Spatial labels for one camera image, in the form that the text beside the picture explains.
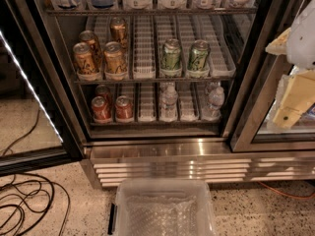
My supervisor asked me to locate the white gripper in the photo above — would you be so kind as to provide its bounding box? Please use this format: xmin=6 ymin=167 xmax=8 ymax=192
xmin=265 ymin=0 xmax=315 ymax=129

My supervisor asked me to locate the clear water bottle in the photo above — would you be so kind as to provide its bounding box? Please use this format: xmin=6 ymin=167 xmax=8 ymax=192
xmin=159 ymin=85 xmax=178 ymax=122
xmin=203 ymin=82 xmax=224 ymax=121

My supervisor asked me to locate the right glass fridge door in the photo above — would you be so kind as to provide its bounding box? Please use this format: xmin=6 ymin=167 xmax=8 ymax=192
xmin=230 ymin=0 xmax=315 ymax=152

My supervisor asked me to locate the stainless steel fridge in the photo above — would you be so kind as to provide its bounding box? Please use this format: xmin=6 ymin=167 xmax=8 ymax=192
xmin=6 ymin=0 xmax=315 ymax=189

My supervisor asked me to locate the open glass fridge door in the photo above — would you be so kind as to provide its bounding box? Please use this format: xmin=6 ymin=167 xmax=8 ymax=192
xmin=0 ymin=0 xmax=83 ymax=176

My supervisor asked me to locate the green can right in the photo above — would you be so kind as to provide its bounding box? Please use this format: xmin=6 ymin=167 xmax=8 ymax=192
xmin=187 ymin=39 xmax=210 ymax=78

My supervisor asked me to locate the green can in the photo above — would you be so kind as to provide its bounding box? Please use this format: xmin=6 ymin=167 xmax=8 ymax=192
xmin=187 ymin=39 xmax=210 ymax=78
xmin=161 ymin=38 xmax=181 ymax=77

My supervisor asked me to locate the green can left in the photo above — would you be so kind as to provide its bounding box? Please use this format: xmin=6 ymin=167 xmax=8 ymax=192
xmin=161 ymin=38 xmax=181 ymax=77

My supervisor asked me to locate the red soda can front-right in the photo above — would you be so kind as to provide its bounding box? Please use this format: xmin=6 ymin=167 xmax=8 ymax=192
xmin=115 ymin=95 xmax=134 ymax=122

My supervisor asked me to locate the gold can front-right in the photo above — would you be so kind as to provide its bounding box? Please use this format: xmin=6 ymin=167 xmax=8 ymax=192
xmin=103 ymin=41 xmax=127 ymax=81

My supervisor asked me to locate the gold can rear-right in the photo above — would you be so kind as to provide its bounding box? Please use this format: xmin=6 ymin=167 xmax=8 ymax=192
xmin=110 ymin=17 xmax=128 ymax=49

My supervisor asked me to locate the red soda can rear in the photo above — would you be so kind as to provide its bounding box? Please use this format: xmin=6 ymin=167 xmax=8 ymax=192
xmin=95 ymin=85 xmax=112 ymax=106

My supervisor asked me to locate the red soda can front-left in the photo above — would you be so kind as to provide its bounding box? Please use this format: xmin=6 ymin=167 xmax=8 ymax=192
xmin=92 ymin=96 xmax=112 ymax=123

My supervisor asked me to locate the clear plastic storage bin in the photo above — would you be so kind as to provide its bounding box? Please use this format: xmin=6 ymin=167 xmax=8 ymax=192
xmin=107 ymin=179 xmax=217 ymax=236

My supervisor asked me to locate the gold can rear-left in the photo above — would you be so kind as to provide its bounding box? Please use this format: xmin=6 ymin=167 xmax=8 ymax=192
xmin=79 ymin=30 xmax=102 ymax=68

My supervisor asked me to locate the gold can front-left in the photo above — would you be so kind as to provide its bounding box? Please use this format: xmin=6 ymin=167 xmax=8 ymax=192
xmin=73 ymin=42 xmax=99 ymax=81

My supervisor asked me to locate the orange cable on floor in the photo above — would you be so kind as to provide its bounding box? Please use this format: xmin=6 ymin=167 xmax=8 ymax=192
xmin=257 ymin=180 xmax=315 ymax=201

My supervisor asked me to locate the black cable on floor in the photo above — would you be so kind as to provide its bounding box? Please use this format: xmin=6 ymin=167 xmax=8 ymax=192
xmin=0 ymin=108 xmax=72 ymax=236

